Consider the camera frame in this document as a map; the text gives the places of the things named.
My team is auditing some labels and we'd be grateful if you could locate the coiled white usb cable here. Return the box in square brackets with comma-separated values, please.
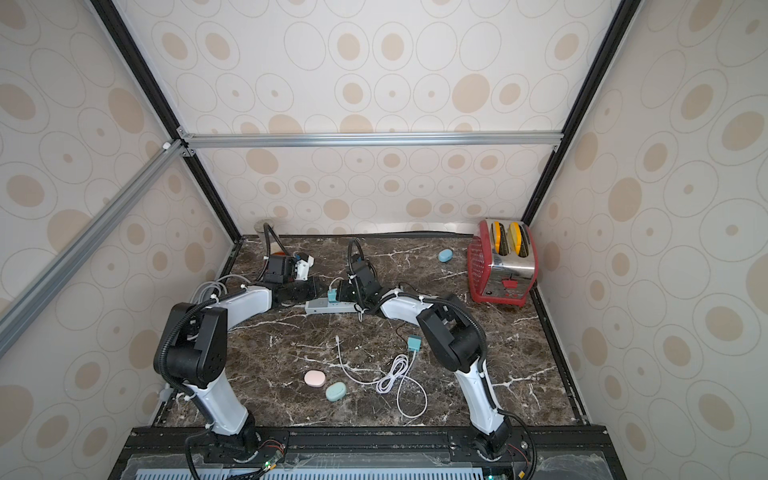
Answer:
[334, 335, 431, 419]

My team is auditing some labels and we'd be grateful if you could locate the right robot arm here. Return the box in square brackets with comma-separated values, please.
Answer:
[346, 238, 528, 461]

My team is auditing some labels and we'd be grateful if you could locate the clear glass jar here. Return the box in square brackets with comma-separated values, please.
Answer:
[254, 219, 276, 236]

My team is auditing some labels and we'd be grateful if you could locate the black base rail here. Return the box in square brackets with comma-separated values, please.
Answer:
[109, 426, 625, 479]

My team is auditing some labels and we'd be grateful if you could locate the diagonal aluminium rail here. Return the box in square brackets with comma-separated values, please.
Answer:
[1, 139, 183, 354]

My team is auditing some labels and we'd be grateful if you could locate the green earbud case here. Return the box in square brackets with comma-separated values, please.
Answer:
[325, 381, 347, 402]

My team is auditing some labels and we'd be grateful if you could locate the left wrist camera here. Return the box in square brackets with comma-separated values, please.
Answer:
[295, 253, 314, 281]

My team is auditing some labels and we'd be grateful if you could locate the pink earbud case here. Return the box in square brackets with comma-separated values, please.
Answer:
[304, 370, 326, 388]

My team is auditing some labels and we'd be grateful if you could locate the horizontal aluminium rail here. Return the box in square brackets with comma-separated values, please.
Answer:
[181, 131, 563, 149]

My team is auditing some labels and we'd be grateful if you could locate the red silver toaster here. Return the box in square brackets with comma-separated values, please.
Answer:
[467, 218, 538, 307]

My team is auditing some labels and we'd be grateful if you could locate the power strip white cord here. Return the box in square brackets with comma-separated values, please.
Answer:
[163, 273, 253, 368]

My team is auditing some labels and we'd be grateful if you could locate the blue earbud case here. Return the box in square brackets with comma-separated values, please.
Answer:
[437, 248, 454, 263]

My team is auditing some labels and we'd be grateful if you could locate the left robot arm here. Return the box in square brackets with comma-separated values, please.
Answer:
[153, 224, 321, 455]

